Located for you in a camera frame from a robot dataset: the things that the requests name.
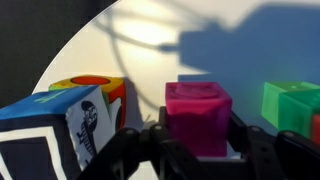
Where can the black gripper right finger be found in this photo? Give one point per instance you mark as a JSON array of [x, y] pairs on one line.
[[280, 156]]

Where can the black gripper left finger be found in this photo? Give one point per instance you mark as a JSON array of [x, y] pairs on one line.
[[160, 153]]

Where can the pink block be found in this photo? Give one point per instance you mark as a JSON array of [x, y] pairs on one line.
[[196, 113]]

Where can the orange block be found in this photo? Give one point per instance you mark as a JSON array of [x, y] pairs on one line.
[[316, 130]]

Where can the dark green block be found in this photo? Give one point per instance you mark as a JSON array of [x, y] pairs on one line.
[[296, 113]]

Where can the lime green block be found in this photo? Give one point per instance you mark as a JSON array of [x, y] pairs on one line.
[[270, 103]]

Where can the orange soft cube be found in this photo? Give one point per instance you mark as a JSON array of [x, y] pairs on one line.
[[115, 91]]

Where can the white black square soft cube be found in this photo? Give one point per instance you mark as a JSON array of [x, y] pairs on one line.
[[40, 140]]

